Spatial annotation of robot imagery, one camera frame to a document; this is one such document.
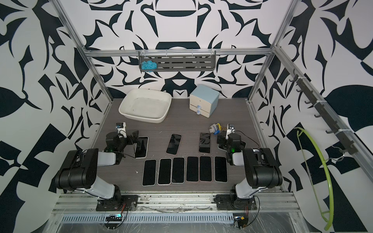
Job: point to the phone white case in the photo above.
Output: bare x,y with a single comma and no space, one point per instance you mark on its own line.
165,171

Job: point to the small electronics board right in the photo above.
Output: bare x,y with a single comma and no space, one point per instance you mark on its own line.
240,222

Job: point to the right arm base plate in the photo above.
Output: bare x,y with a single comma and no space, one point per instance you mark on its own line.
231,202

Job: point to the phone dark case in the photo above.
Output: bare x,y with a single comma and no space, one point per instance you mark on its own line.
192,170

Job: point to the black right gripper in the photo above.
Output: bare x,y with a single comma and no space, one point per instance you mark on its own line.
222,138

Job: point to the dark wall hook rail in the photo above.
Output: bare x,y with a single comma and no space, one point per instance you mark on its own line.
336,127

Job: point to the light blue drawer cabinet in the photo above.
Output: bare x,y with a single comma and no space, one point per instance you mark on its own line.
203,100

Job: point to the grey slotted wall rack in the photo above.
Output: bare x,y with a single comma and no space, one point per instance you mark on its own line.
180,60

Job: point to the blue crumpled cloth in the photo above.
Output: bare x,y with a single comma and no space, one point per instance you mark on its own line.
149,66

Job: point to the small electronics board left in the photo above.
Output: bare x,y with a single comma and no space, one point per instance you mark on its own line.
114,218

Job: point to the white storage basin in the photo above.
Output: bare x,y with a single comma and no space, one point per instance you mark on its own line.
146,105

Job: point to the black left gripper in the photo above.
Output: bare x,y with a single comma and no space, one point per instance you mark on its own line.
130,141

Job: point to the small electronics board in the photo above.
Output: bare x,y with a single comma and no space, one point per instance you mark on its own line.
114,218
240,222

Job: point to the phone grey case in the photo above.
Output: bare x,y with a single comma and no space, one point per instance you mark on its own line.
178,170

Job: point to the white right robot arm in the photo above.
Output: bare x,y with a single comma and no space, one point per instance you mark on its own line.
261,169

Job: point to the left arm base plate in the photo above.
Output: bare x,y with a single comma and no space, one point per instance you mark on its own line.
126,201

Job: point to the phone pale blue case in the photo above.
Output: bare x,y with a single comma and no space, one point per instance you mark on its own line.
149,173

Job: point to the phone pink case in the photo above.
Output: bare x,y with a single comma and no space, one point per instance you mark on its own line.
221,174
205,167
204,143

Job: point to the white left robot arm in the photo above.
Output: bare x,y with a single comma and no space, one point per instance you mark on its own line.
79,169

